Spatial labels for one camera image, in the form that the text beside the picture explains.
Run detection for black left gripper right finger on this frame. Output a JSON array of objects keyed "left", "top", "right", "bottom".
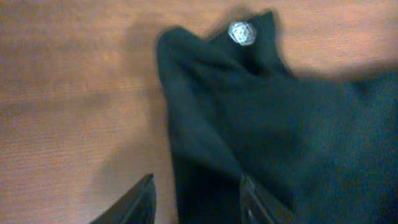
[{"left": 239, "top": 175, "right": 295, "bottom": 224}]

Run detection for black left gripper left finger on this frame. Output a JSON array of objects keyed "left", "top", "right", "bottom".
[{"left": 90, "top": 174, "right": 157, "bottom": 224}]

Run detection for dark green polo shirt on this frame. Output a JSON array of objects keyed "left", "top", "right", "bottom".
[{"left": 157, "top": 11, "right": 397, "bottom": 223}]

